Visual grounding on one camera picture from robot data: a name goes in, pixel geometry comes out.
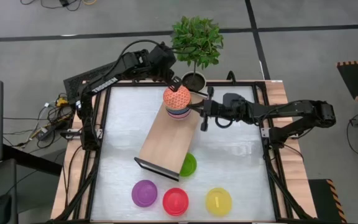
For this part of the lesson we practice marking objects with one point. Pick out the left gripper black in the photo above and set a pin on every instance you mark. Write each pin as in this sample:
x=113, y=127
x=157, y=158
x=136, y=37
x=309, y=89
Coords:
x=164, y=60

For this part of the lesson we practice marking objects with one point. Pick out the black power adapter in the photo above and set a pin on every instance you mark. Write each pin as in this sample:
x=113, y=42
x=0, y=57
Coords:
x=45, y=133

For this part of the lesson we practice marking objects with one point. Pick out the white glossy table sheet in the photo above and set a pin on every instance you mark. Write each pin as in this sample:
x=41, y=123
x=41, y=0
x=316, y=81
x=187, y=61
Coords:
x=129, y=130

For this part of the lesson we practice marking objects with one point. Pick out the black computer mouse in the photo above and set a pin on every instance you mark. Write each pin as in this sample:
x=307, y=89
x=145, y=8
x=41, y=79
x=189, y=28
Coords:
x=1, y=209

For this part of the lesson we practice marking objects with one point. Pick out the green potted plant white pot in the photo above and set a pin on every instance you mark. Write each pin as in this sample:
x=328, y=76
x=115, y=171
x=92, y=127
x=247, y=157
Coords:
x=197, y=40

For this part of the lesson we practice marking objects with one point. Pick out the red translucent plastic bowl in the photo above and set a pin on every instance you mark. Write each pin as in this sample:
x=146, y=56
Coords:
x=175, y=201

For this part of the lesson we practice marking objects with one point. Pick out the purple translucent plastic bowl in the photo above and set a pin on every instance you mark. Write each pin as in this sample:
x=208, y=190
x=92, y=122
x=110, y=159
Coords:
x=144, y=193

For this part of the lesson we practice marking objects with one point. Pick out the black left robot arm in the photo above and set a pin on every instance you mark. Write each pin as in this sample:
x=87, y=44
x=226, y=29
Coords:
x=104, y=84

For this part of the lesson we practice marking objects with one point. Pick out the black metal table frame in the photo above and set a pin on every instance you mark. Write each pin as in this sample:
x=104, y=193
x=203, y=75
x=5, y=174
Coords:
x=244, y=83

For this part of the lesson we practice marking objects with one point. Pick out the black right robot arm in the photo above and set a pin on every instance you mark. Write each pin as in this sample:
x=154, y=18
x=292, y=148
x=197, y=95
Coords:
x=291, y=109

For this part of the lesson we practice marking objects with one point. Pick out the orange patterned ceramic bowl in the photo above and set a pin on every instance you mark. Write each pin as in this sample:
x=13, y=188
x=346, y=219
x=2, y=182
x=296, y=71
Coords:
x=176, y=98

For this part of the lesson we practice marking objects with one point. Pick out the dark blue patterned ceramic bowl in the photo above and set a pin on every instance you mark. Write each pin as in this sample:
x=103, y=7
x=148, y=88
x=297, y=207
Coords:
x=179, y=111

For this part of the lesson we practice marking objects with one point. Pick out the green translucent plastic bowl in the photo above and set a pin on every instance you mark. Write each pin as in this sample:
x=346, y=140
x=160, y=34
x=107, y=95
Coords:
x=190, y=165

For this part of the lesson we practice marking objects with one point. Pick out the wooden tray board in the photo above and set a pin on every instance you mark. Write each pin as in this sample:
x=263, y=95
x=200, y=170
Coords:
x=166, y=143

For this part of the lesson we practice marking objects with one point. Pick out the dark grey desk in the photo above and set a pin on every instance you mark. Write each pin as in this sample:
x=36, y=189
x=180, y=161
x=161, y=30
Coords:
x=26, y=158

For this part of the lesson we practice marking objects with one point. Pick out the yellow translucent plastic bowl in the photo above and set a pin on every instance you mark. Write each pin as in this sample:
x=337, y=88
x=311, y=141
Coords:
x=218, y=201

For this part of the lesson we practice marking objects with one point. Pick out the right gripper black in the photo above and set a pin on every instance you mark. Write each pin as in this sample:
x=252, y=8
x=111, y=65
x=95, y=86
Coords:
x=225, y=112

